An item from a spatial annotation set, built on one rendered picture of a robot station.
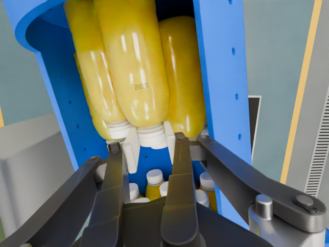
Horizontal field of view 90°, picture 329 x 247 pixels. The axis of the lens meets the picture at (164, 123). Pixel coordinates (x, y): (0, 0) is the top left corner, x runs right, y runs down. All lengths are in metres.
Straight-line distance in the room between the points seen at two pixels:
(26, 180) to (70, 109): 0.39
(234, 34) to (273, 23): 1.55
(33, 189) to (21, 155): 0.13
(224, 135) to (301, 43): 1.72
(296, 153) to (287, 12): 1.23
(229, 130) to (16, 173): 0.58
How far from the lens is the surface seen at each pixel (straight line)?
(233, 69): 0.18
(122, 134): 0.26
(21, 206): 0.68
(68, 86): 0.33
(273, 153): 1.88
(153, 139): 0.21
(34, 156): 0.69
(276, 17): 1.76
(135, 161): 0.17
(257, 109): 1.47
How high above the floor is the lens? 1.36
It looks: 76 degrees down
